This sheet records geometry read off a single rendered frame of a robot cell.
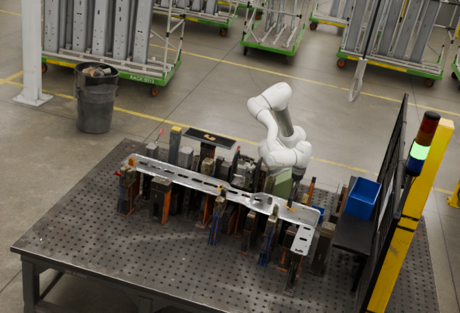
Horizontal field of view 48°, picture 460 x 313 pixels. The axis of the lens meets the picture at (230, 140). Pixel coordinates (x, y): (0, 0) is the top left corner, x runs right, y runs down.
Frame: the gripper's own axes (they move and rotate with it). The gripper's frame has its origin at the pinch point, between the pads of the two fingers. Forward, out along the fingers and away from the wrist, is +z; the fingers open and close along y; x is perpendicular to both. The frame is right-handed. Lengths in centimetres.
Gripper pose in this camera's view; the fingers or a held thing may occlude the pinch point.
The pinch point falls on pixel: (291, 199)
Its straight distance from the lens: 337.1
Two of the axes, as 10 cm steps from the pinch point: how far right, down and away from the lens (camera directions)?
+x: 9.4, 2.7, -2.2
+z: -1.4, 8.7, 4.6
